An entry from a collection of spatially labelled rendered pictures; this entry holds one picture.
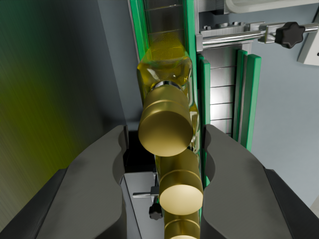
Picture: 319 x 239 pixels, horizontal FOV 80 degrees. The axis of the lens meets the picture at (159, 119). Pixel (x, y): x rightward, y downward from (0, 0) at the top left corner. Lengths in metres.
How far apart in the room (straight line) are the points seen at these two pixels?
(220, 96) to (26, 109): 0.34
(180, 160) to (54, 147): 0.13
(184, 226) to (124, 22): 0.45
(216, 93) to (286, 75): 0.25
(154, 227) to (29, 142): 0.56
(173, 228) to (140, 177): 0.35
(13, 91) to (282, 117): 0.62
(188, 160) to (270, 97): 0.48
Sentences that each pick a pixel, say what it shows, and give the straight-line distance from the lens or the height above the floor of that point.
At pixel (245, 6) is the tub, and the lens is 0.44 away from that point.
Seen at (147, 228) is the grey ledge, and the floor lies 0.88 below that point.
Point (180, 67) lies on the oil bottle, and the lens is 0.18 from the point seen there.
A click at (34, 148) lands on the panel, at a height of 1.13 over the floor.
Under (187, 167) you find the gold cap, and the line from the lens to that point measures 0.16.
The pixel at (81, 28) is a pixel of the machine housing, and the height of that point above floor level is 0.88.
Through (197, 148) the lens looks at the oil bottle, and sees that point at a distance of 0.22.
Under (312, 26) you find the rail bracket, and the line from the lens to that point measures 0.36.
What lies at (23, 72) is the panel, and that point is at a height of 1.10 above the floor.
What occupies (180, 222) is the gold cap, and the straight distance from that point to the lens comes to 0.20.
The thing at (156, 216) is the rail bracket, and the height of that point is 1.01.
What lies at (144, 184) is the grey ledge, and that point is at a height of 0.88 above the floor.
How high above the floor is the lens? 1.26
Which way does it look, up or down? 62 degrees down
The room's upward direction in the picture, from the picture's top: 175 degrees counter-clockwise
